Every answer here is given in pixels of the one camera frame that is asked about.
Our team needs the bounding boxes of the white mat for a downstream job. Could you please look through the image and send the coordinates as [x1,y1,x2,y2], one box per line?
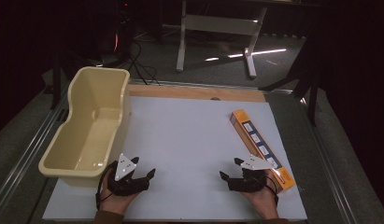
[42,95,308,222]

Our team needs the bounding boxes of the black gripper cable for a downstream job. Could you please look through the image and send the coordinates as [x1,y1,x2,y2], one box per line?
[94,161,119,211]
[263,171,280,206]

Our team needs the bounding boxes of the black computer tower red light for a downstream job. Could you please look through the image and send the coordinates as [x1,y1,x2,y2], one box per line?
[112,0,135,64]

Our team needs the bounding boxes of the black floor cables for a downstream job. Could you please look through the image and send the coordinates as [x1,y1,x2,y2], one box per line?
[126,39,162,86]

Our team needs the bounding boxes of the long orange box blue label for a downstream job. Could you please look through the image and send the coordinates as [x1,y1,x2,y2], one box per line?
[229,108,297,194]

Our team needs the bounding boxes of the white metal table frame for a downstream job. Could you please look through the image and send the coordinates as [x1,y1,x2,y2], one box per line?
[176,0,269,79]

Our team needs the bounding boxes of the person's left hand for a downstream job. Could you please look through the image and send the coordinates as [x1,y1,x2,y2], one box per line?
[98,174,141,217]

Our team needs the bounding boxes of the person's right hand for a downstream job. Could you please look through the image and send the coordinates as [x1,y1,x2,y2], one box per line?
[240,169,280,220]

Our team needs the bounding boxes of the metal rail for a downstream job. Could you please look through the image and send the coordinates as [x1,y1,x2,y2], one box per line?
[299,96,360,224]
[0,92,70,220]

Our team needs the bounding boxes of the cream plastic tub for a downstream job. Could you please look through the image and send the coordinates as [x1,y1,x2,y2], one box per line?
[38,65,132,188]

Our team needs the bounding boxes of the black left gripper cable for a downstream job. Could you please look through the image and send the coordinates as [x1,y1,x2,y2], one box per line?
[94,161,119,211]

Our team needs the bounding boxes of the black stand legs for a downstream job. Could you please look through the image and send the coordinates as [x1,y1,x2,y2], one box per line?
[259,29,322,127]

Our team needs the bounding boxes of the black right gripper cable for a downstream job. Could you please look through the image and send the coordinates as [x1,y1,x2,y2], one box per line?
[263,171,280,206]

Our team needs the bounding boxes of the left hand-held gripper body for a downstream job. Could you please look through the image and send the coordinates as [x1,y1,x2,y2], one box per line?
[107,152,150,197]

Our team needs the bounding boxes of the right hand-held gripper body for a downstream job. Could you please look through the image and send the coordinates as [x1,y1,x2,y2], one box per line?
[228,154,275,192]

